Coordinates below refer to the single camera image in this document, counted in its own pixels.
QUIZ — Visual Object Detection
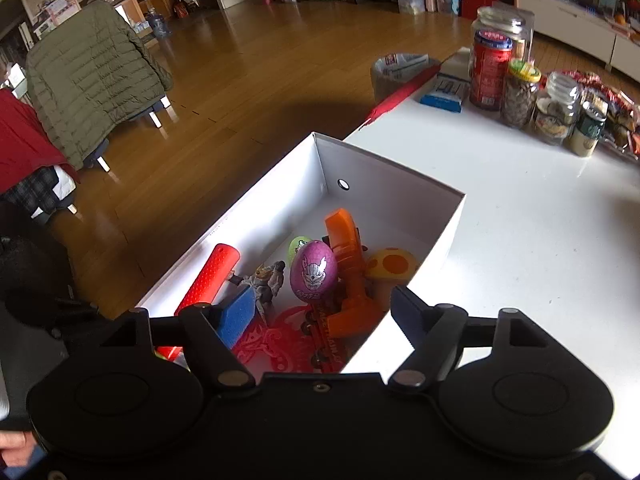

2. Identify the white flat box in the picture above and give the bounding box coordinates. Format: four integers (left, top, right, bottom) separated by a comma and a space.
440, 46, 473, 78

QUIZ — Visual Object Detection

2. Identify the green and white can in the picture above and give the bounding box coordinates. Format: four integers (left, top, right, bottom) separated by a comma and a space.
566, 96, 610, 157

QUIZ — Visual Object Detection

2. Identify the yellow mushroom toy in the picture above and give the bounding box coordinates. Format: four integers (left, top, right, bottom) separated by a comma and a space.
364, 247, 420, 313

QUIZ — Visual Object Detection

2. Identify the blue and white box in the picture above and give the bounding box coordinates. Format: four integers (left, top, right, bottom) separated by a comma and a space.
420, 72, 471, 113

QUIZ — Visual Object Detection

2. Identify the red storage box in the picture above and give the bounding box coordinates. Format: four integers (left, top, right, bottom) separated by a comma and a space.
460, 0, 501, 20

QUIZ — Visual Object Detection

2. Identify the seed jar with yellow lid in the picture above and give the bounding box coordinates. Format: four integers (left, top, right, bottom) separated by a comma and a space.
500, 59, 542, 129

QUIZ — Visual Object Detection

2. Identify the pile of snack packets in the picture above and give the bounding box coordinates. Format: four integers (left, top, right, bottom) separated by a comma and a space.
565, 70, 640, 161

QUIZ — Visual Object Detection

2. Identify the white cardboard box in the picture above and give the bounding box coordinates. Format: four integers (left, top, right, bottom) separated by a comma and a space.
135, 131, 467, 376

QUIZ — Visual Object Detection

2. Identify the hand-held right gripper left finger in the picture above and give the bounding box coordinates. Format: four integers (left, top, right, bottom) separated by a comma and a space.
97, 287, 258, 392

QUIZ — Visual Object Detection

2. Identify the person's left hand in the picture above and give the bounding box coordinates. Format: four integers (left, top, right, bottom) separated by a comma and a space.
0, 431, 38, 468

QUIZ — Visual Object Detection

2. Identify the red tin can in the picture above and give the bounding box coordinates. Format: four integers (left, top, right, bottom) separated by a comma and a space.
468, 30, 514, 112

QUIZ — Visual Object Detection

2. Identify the long red strip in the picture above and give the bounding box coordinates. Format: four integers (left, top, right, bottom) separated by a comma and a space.
361, 66, 441, 127

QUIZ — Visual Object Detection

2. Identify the woven waste basket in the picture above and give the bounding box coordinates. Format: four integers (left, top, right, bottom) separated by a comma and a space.
371, 53, 441, 106

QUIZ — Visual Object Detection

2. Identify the red cloth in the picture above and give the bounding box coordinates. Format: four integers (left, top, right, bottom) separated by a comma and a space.
0, 87, 81, 196

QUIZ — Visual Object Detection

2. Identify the purple toy egg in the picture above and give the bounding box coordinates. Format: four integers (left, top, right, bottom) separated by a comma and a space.
290, 240, 340, 305

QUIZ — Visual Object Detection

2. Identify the orange plastic toy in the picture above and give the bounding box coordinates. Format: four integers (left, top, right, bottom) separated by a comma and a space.
324, 208, 386, 341

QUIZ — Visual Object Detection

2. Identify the large glass jar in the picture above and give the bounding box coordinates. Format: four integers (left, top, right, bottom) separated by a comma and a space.
471, 6, 536, 63

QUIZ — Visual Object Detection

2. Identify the yellow-green round toy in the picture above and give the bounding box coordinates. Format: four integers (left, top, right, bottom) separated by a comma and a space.
287, 236, 313, 266

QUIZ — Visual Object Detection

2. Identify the red toy hammer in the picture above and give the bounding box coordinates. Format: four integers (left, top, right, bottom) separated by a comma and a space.
155, 242, 242, 361

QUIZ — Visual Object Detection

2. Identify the glass jar with glass lid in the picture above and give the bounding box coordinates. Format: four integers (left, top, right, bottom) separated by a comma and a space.
530, 71, 583, 147

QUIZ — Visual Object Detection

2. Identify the red paper cutout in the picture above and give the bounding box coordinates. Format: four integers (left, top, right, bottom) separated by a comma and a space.
230, 305, 331, 373

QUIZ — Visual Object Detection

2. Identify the plaid cloth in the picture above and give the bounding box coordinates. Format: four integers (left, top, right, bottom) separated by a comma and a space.
0, 165, 78, 218

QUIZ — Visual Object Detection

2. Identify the white low cabinet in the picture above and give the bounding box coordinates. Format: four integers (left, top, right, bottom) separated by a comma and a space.
422, 0, 640, 83

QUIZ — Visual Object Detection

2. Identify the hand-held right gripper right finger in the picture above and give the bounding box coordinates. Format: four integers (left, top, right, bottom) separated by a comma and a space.
389, 285, 551, 393

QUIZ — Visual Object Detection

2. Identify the dark chair with white legs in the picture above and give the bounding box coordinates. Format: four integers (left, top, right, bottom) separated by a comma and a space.
82, 95, 173, 173

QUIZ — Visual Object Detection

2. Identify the green puffer jacket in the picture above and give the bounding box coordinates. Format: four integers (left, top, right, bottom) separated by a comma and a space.
25, 0, 173, 171

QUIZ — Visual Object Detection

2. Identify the red toy train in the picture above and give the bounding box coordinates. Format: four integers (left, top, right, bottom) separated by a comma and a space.
300, 295, 351, 373

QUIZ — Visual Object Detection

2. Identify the grey toy figure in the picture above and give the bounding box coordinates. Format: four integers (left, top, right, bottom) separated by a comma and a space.
230, 260, 287, 328

